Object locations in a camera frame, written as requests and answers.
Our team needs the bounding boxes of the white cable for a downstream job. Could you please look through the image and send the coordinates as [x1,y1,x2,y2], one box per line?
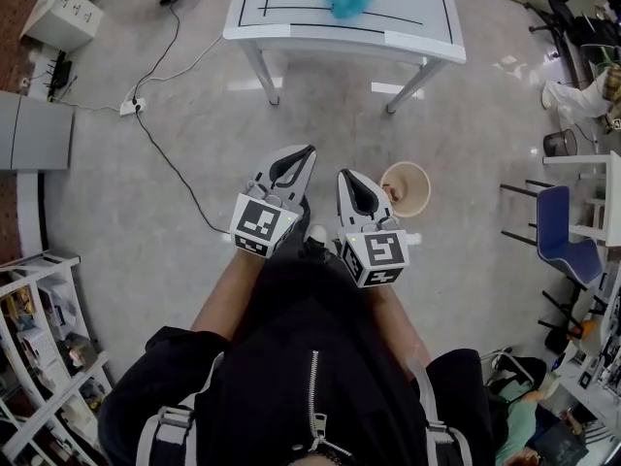
[61,30,235,112]

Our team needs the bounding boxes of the person's right forearm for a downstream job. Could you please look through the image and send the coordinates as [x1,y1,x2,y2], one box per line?
[371,283,434,383]

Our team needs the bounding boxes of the white side table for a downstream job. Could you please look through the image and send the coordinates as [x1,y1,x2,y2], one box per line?
[541,150,621,248]

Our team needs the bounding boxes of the person's left forearm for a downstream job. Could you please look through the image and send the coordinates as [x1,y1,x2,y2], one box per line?
[191,250,267,344]

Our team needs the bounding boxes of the black office chair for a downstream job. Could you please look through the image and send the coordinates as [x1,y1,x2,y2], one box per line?
[527,0,592,60]

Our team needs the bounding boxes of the white drawer cabinet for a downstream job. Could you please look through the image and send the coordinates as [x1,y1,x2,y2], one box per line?
[20,0,106,53]

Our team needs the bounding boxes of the beige round waste bin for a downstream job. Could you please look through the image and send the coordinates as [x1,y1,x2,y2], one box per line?
[379,160,433,219]

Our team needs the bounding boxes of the blue chair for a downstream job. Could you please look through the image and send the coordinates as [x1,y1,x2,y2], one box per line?
[499,184,606,289]

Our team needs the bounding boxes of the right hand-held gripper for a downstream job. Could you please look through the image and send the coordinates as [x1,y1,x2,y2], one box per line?
[336,168,422,289]

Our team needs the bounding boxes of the grey cabinet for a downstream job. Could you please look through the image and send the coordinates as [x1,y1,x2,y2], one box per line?
[0,89,76,172]

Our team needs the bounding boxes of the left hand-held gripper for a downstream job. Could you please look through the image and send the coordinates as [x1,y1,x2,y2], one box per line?
[228,144,318,260]

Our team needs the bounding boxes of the orange chair with black legs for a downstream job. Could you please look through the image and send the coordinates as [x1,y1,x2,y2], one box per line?
[538,287,603,353]

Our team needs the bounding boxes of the white table with black lines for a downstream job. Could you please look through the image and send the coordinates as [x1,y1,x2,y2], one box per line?
[222,0,468,116]

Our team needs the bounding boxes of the black router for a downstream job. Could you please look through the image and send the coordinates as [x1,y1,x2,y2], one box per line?
[45,50,75,102]

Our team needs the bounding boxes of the white power strip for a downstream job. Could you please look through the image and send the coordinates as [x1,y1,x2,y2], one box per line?
[118,96,147,117]

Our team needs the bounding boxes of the person's black trousers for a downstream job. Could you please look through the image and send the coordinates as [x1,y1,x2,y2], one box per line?
[270,196,351,281]

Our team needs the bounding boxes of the person's black jacket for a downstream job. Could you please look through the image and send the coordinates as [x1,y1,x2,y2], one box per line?
[96,258,497,466]

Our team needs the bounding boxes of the black power cable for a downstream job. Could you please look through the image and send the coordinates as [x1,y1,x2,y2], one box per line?
[131,0,235,236]

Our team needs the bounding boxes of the white shelving unit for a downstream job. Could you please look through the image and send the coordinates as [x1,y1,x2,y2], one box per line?
[0,252,116,466]

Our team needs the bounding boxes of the black mesh wastebasket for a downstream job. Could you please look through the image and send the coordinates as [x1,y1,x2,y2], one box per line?
[541,128,579,158]

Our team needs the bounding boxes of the black backpack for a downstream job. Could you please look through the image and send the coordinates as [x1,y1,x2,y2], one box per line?
[489,354,548,392]

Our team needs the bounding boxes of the grey backpack strap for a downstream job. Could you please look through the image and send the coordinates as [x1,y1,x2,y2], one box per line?
[409,356,474,466]
[135,351,225,466]

